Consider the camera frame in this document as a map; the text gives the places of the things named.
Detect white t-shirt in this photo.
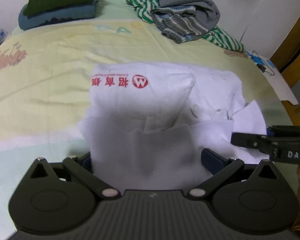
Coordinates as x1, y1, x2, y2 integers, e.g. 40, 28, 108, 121
78, 62, 266, 191

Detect white side desk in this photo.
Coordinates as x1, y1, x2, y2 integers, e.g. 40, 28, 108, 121
245, 50, 299, 105

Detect white power strip blue sockets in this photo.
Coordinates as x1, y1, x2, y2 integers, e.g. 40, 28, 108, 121
253, 57, 276, 68

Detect yellow green baby blanket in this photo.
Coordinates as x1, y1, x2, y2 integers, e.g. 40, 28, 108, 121
0, 0, 291, 239

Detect grey blue striped sweater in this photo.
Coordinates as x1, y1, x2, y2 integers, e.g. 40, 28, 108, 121
150, 5, 209, 44

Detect grey fleece garment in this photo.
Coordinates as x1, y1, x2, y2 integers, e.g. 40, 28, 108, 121
159, 0, 221, 31

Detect green white striped shirt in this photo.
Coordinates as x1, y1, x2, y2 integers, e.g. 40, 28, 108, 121
126, 0, 245, 53

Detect black power adapter with cable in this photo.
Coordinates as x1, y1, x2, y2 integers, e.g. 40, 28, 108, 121
248, 50, 275, 76

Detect wooden window frame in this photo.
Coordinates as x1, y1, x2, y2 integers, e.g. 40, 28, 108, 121
268, 2, 300, 128

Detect white power cord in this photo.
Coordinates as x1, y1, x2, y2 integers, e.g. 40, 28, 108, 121
238, 0, 274, 45

